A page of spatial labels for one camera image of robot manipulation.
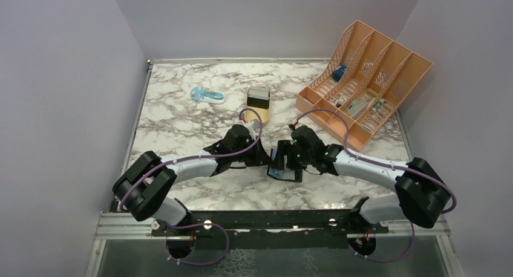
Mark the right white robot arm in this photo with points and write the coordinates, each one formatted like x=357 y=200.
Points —
x=417 y=191

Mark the orange file organizer rack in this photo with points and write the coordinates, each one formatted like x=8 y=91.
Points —
x=377 y=68

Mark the blue blister pack item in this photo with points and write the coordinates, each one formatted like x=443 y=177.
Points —
x=202 y=94

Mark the gold oval tray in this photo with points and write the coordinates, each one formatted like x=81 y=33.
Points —
x=263 y=113

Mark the grey pouch in rack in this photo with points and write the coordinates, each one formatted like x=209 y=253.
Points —
x=356 y=108

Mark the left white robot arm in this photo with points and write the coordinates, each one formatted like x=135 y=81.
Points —
x=143 y=188

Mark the black card holder wallet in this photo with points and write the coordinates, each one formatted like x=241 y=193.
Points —
x=285 y=165

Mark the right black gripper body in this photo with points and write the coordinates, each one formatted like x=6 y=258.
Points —
x=298 y=159

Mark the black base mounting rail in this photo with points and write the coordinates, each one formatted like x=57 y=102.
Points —
x=266 y=229

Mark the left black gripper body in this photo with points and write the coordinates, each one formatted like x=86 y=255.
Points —
x=251 y=156

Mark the blue round object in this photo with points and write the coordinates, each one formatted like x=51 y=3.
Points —
x=338 y=73

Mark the small box in rack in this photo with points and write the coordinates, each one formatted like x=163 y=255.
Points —
x=338 y=101

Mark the black credit card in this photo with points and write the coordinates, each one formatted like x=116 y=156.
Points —
x=258 y=102

